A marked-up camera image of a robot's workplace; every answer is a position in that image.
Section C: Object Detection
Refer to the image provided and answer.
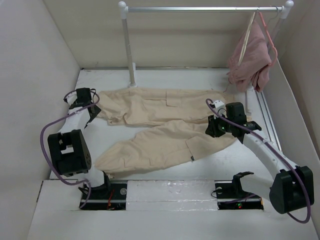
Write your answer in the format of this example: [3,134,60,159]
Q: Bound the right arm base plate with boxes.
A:
[211,180,264,211]

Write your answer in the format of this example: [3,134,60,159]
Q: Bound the cream wooden hanger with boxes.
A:
[237,12,256,66]

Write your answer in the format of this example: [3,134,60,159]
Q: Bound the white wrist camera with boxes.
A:
[63,90,77,107]
[210,100,226,114]

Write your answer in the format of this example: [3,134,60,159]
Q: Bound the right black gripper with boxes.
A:
[204,111,234,137]

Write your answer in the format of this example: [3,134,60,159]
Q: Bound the white clothes rack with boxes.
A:
[117,0,295,113]

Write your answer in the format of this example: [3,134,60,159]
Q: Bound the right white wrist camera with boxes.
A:
[210,100,226,114]

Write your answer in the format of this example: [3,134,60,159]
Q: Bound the beige trousers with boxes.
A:
[94,87,235,178]

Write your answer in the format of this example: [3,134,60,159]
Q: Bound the pink hanging garment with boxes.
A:
[227,21,272,92]

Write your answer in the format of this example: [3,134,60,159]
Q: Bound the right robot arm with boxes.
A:
[205,98,315,224]

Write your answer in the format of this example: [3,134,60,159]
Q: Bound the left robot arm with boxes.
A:
[46,87,112,200]

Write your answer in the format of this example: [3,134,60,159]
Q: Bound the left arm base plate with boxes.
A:
[78,182,128,211]

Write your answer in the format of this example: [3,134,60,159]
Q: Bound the aluminium rail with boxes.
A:
[255,92,282,152]

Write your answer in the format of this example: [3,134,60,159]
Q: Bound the pink plastic hanger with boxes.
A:
[258,11,278,67]

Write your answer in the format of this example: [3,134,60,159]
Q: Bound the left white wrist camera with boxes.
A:
[63,90,77,107]

